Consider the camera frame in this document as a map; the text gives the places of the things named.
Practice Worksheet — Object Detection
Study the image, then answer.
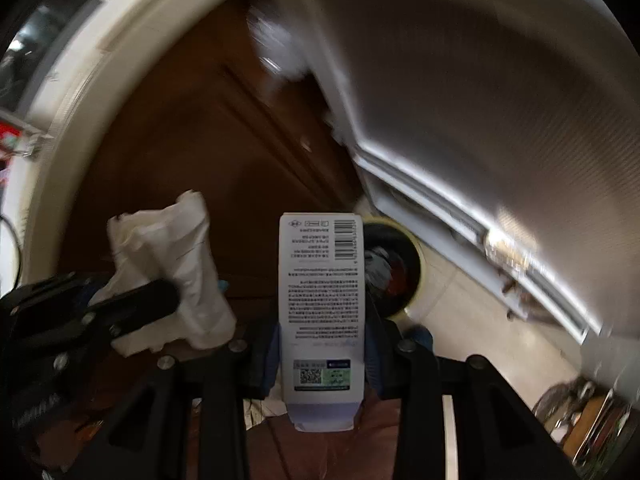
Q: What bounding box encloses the red printed package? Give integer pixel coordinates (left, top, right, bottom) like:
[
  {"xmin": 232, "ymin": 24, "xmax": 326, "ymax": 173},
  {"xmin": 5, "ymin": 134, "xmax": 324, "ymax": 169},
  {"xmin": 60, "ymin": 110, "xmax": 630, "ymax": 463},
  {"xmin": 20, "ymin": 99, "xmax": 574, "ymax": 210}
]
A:
[{"xmin": 0, "ymin": 119, "xmax": 32, "ymax": 162}]

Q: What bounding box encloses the white blue carton box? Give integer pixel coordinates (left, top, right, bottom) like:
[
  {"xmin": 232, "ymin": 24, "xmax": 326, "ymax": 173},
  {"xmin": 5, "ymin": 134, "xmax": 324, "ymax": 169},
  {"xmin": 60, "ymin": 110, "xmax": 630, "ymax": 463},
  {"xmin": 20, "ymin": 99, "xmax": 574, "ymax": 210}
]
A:
[{"xmin": 278, "ymin": 212, "xmax": 372, "ymax": 433}]

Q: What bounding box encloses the white paper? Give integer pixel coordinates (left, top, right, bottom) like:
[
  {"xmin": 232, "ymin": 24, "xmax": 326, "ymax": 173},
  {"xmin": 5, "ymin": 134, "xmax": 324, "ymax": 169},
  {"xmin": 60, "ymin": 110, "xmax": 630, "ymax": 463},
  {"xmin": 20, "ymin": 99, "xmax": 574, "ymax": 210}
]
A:
[{"xmin": 106, "ymin": 190, "xmax": 237, "ymax": 359}]

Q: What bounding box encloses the clear plastic bag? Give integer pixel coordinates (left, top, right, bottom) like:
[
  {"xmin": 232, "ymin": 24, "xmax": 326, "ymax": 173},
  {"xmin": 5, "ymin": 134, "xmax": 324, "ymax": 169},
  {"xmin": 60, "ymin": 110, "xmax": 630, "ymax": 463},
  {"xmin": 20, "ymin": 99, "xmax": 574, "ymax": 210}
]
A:
[{"xmin": 246, "ymin": 4, "xmax": 312, "ymax": 83}]

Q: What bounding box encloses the person's right shoe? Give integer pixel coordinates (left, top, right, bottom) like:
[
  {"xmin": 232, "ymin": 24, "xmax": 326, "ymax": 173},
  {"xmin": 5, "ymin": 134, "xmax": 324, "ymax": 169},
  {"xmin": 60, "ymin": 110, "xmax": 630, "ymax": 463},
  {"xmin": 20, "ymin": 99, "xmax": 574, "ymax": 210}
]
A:
[{"xmin": 400, "ymin": 326, "xmax": 434, "ymax": 352}]

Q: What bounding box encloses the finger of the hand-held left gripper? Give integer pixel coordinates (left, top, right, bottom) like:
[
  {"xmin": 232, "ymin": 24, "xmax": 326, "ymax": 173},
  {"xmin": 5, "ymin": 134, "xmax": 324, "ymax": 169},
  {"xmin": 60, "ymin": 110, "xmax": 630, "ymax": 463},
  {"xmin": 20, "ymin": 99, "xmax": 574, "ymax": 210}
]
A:
[
  {"xmin": 10, "ymin": 271, "xmax": 230, "ymax": 311},
  {"xmin": 85, "ymin": 278, "xmax": 182, "ymax": 342}
]

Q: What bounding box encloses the window with grey frame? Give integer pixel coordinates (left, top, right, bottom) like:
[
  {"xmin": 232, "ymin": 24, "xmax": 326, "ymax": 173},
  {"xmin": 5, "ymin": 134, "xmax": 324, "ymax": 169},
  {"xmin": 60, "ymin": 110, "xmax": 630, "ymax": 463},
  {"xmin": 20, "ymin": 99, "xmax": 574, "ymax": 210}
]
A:
[{"xmin": 0, "ymin": 0, "xmax": 123, "ymax": 113}]

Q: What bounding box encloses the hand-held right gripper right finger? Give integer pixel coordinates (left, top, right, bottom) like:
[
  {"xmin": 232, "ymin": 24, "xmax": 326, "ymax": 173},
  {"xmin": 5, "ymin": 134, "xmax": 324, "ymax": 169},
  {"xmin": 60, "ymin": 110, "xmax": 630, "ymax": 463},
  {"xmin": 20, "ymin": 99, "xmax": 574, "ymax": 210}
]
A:
[{"xmin": 366, "ymin": 309, "xmax": 597, "ymax": 480}]

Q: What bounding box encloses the round trash bin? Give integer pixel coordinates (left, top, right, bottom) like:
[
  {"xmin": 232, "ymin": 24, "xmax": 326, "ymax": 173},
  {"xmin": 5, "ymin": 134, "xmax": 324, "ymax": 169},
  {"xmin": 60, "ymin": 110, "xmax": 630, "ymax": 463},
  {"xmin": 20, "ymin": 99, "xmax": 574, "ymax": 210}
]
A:
[{"xmin": 359, "ymin": 216, "xmax": 427, "ymax": 322}]

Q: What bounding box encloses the white cabinet ribbed door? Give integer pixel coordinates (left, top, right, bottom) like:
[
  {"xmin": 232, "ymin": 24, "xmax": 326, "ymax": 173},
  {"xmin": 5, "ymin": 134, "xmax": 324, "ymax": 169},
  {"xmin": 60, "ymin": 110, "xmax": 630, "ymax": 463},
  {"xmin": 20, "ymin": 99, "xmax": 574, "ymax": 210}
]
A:
[{"xmin": 277, "ymin": 0, "xmax": 640, "ymax": 347}]

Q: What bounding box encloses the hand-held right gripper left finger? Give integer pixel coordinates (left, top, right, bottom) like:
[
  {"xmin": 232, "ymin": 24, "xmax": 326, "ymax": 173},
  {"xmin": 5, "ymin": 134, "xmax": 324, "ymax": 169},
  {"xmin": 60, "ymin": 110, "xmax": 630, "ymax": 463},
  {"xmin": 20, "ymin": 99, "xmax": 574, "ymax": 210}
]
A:
[{"xmin": 64, "ymin": 319, "xmax": 282, "ymax": 480}]

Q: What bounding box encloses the brown wooden cabinet door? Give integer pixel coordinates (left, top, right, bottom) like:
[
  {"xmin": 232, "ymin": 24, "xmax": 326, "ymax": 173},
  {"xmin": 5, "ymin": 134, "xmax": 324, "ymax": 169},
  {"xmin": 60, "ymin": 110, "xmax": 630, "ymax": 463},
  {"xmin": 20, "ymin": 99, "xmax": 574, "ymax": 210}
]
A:
[{"xmin": 57, "ymin": 0, "xmax": 368, "ymax": 413}]

